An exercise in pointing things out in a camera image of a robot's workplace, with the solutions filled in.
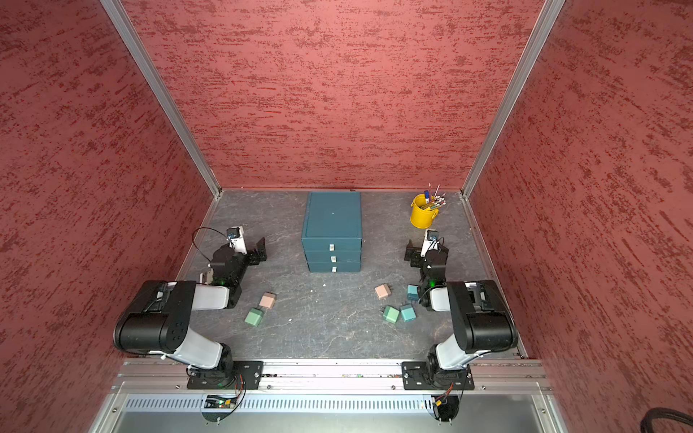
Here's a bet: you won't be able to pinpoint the teal plug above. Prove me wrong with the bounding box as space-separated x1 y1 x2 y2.
400 304 417 322
407 285 420 302

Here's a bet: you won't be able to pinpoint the pink plug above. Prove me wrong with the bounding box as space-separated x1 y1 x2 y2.
375 284 392 299
259 292 277 310

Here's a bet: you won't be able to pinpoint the green plug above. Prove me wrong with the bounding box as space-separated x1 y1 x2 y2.
383 306 401 324
245 308 265 327

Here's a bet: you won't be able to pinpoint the teal drawer cabinet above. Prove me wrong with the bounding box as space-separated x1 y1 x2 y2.
301 191 363 274

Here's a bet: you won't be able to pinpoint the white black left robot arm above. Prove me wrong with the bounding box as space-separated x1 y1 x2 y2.
114 238 267 391

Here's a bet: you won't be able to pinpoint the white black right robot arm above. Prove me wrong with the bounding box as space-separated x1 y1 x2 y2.
402 244 519 391

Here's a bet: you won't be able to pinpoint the yellow pen cup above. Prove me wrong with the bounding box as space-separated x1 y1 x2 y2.
410 194 439 229

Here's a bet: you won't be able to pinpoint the pens in cup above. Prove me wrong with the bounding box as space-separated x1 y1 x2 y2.
423 184 445 210

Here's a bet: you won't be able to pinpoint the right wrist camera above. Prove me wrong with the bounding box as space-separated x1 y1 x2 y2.
420 228 440 257

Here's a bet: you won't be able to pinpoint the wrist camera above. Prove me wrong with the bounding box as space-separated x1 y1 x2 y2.
227 227 247 254
420 228 440 257

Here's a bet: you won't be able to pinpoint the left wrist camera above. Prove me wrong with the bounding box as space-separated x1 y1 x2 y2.
227 227 247 254

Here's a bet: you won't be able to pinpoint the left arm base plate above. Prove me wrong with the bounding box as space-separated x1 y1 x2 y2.
187 360 265 391

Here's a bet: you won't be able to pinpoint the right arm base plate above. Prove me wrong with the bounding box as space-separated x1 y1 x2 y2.
401 361 475 392

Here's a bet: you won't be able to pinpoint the right aluminium corner post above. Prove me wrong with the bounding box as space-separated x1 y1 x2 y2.
461 0 565 202

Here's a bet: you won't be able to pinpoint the aluminium corner post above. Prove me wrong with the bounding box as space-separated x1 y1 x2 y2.
100 0 223 200
461 0 565 202

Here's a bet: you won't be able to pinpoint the left aluminium corner post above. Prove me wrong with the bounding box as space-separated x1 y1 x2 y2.
100 0 223 200

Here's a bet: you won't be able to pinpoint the black cable bundle corner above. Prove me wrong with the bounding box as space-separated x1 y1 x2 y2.
640 407 693 433

